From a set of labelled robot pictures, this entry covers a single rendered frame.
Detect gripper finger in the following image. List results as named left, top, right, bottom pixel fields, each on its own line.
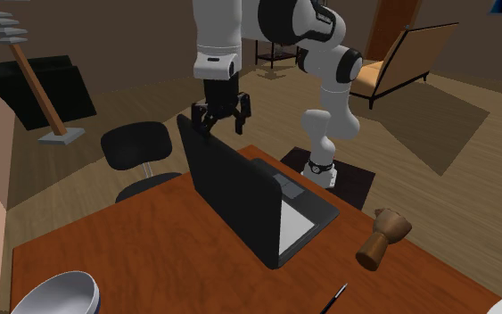
left=231, top=91, right=252, bottom=136
left=190, top=100, right=219, bottom=139

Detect brown wooden door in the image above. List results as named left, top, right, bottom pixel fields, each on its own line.
left=365, top=0, right=424, bottom=62

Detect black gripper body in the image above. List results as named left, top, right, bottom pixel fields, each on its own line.
left=202, top=72, right=243, bottom=121

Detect dark small side table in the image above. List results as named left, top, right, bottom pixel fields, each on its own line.
left=254, top=38, right=300, bottom=70

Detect black cabinet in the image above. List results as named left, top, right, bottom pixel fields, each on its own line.
left=0, top=54, right=98, bottom=132

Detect black open laptop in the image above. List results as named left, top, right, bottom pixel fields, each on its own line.
left=176, top=113, right=342, bottom=271

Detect brown wooden desk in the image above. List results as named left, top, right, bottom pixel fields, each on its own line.
left=10, top=144, right=502, bottom=314

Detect brown wooden goblet-shaped object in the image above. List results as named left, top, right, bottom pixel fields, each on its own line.
left=355, top=207, right=414, bottom=272

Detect brown rug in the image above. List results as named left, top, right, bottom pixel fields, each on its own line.
left=349, top=81, right=491, bottom=178

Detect wooden pole lamp grey base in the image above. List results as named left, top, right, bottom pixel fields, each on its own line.
left=0, top=0, right=86, bottom=146

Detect black pen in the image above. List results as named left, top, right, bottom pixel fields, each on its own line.
left=319, top=283, right=349, bottom=314

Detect white bowl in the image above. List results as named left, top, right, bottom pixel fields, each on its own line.
left=10, top=270, right=102, bottom=314

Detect tan armchair black frame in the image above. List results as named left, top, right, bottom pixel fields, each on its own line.
left=348, top=21, right=461, bottom=111

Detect black office chair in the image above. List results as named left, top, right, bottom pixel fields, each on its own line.
left=100, top=120, right=184, bottom=204

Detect dark robot stand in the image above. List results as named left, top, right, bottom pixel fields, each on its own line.
left=279, top=146, right=377, bottom=211

